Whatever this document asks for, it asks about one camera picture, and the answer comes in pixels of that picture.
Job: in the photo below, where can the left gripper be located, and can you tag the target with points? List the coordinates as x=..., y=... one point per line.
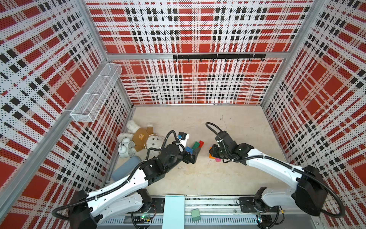
x=194, y=155

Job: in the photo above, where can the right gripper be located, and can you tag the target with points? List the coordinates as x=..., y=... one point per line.
x=214, y=152

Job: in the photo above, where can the blue lego brick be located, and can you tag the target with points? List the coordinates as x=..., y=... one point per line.
x=189, y=150

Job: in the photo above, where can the green lego brick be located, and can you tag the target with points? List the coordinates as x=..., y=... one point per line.
x=196, y=145

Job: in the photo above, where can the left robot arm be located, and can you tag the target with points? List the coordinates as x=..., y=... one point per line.
x=129, y=194

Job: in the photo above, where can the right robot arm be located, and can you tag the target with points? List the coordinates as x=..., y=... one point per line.
x=306, y=188

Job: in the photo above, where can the white teddy bear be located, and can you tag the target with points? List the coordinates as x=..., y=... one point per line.
x=144, y=138

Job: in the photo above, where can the green terminal connector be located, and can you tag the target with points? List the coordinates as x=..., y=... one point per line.
x=195, y=214

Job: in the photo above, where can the pale green upright panel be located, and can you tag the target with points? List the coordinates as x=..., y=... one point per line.
x=174, y=212

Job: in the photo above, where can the white alarm clock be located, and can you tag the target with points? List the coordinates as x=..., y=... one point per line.
x=126, y=148

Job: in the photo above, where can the light blue case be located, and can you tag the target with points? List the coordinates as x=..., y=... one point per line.
x=126, y=168

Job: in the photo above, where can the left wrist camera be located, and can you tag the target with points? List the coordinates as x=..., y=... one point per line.
x=183, y=138

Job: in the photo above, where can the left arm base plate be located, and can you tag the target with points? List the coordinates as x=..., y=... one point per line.
x=157, y=206

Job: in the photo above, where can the black hook rail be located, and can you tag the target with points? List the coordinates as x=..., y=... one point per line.
x=248, y=56

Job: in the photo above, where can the white wire mesh basket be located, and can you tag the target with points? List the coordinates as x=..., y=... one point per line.
x=90, y=105

